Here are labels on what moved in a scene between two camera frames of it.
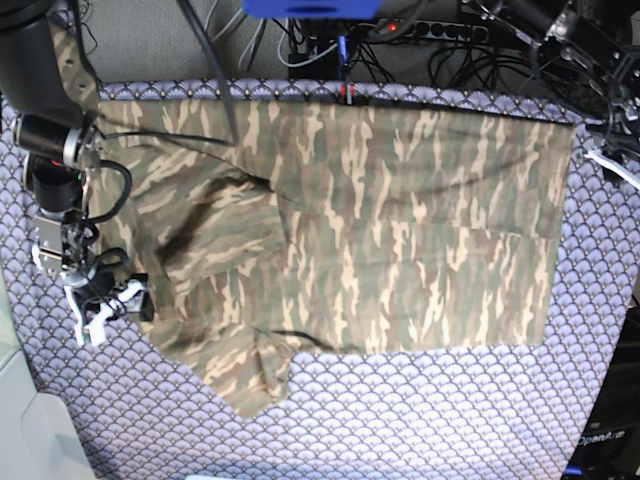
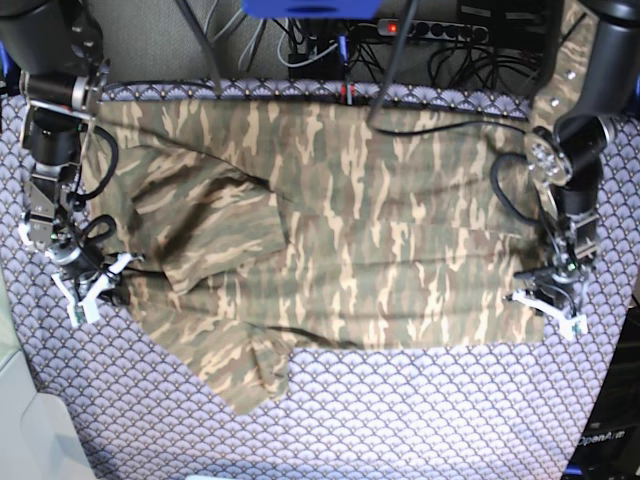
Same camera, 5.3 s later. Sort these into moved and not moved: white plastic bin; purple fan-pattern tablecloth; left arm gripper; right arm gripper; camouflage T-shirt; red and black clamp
Moved: left arm gripper; right arm gripper
Not moved: red and black clamp; white plastic bin; camouflage T-shirt; purple fan-pattern tablecloth
